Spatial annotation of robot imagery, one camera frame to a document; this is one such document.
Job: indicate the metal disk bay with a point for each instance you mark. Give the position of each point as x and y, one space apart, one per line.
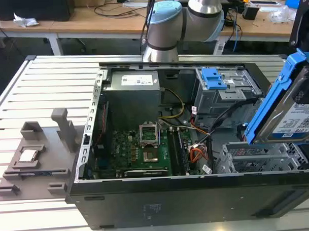
260 160

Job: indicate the silver CPU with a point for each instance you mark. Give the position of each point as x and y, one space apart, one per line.
29 155

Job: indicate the CPU socket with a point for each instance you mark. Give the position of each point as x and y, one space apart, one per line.
150 156

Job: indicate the wooden desk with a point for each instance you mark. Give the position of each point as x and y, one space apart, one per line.
103 23

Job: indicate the black open PC case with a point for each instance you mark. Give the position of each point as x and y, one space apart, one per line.
172 201

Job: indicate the hard disk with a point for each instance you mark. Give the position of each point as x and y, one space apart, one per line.
284 116

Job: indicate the black RAM slots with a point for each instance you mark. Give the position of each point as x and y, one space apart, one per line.
177 152

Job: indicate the crumpled white paper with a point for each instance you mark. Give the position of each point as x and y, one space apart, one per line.
24 21

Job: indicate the grey parts rack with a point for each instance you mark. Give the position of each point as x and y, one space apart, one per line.
44 162

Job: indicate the blue cardboard box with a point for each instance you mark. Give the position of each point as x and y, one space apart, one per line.
291 0

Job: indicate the small black device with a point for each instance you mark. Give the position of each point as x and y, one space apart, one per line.
250 12

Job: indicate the grey power supply unit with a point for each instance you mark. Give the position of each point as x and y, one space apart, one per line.
133 96

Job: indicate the blue plastic cage latch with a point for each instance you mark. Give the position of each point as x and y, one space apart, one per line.
214 79

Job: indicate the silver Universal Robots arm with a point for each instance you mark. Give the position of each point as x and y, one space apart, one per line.
166 26

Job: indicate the clear plastic bag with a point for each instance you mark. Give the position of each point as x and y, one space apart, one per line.
280 14

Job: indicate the black box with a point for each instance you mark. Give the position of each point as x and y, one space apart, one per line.
31 8

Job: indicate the green motherboard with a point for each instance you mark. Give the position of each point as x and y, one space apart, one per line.
127 149

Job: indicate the metal drive cage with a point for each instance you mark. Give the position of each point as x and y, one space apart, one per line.
220 98

